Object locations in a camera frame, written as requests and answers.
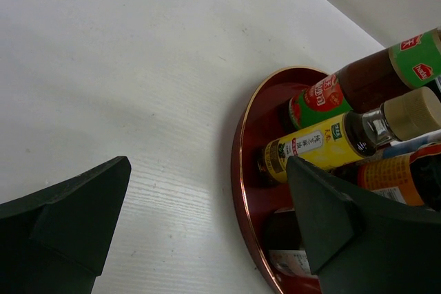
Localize red lid sauce jar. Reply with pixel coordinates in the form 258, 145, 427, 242
355, 143, 440, 211

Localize small yellow label bottle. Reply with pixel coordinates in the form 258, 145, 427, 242
257, 87, 440, 185

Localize silver lid spice jar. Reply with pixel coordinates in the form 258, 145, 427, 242
263, 208, 316, 278

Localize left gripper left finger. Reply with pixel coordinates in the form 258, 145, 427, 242
1, 156, 131, 293

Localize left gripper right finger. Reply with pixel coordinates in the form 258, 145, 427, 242
287, 156, 440, 293

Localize red round tray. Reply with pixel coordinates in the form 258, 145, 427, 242
231, 67, 326, 293

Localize green label sauce bottle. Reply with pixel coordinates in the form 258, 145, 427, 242
278, 28, 440, 134

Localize white blue cylinder shaker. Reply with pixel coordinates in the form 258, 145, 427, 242
372, 131, 440, 160

